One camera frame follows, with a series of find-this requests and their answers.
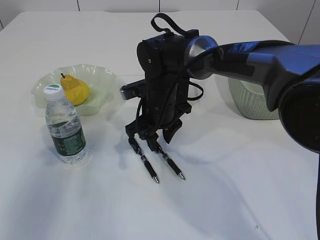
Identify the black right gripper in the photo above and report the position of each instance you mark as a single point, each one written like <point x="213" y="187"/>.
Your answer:
<point x="166" y="100"/>

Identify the black pen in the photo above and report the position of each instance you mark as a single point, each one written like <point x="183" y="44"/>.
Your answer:
<point x="137" y="149"/>
<point x="168" y="160"/>

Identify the yellow pear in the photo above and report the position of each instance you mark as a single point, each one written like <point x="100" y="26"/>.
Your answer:
<point x="76" y="91"/>

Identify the clear plastic water bottle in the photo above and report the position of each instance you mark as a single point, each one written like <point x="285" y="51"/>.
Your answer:
<point x="64" y="125"/>

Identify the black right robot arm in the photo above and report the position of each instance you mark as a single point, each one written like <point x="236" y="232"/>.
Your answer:
<point x="288" y="73"/>

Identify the green wavy glass plate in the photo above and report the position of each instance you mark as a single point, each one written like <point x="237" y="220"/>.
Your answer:
<point x="103" y="84"/>

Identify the green plastic woven basket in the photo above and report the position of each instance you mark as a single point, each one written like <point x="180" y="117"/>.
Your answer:
<point x="250" y="100"/>

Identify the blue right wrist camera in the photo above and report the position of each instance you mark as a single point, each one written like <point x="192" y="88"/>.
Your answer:
<point x="132" y="90"/>

